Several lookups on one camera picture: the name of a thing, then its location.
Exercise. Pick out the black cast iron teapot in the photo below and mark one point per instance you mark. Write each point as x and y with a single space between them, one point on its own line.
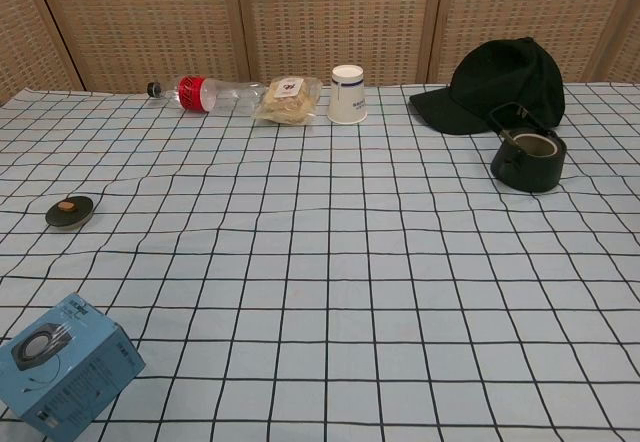
525 172

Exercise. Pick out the blue checkered tablecloth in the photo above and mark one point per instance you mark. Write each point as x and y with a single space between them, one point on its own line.
350 262

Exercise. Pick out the clear bag of snacks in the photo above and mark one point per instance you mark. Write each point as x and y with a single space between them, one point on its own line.
287 107

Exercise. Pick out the white paper cup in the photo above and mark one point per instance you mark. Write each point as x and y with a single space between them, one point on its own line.
346 102

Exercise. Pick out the clear bottle with red label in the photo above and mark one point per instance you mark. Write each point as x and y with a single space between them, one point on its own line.
192 94

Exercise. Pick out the woven rattan screen panel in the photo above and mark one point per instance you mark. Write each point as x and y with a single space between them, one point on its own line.
150 22
520 2
627 22
340 17
30 37

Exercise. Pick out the black baseball cap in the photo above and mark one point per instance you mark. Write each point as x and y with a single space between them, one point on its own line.
500 77

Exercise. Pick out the blue cardboard speaker box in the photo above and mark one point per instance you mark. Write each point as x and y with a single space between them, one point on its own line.
75 362

